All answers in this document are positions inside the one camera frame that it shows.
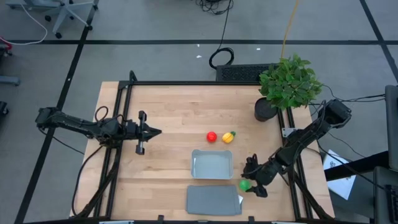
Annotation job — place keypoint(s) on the grey upright panel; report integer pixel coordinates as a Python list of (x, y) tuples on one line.
[(392, 124)]

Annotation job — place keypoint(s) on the silver mounting plate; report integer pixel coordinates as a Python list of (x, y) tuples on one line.
[(287, 132)]

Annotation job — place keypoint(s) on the white label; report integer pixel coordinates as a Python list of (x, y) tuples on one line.
[(240, 199)]

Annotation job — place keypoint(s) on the grey tupperware container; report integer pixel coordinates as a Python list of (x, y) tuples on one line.
[(212, 165)]

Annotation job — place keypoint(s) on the white paper sheet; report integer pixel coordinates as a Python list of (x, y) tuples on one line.
[(340, 183)]

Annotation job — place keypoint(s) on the red toy tomato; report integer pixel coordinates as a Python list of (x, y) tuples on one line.
[(211, 136)]

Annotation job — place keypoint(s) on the black table clamp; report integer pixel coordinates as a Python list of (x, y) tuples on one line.
[(251, 219), (160, 218)]

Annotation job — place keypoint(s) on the black caster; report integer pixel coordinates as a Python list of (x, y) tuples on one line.
[(3, 108)]

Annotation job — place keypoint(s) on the grey tupperware lid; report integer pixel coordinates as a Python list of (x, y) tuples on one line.
[(213, 200)]

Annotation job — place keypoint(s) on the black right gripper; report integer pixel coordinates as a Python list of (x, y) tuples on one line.
[(264, 174)]

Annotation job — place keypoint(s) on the red object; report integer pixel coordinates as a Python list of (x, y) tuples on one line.
[(6, 43)]

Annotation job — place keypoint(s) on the black aluminium table frame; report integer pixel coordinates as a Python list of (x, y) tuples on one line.
[(186, 83)]

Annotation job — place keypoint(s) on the grey office chair base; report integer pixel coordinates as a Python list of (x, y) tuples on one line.
[(65, 12)]

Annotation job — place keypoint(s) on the yellow toy pineapple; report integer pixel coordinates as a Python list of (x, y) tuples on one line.
[(228, 137)]

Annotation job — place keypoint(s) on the black plant pot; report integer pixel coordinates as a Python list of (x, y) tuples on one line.
[(263, 110)]

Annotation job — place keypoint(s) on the green leafy plant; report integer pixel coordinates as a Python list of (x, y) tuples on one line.
[(289, 82)]

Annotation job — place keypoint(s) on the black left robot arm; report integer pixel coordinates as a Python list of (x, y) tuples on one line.
[(71, 121)]

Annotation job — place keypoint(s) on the grey furniture foot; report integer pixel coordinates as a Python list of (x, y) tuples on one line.
[(9, 81)]

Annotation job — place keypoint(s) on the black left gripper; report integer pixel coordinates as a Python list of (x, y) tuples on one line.
[(141, 132)]

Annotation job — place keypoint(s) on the black mesh box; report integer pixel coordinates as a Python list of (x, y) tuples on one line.
[(239, 73)]

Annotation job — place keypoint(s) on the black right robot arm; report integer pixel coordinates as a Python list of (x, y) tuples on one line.
[(298, 141)]

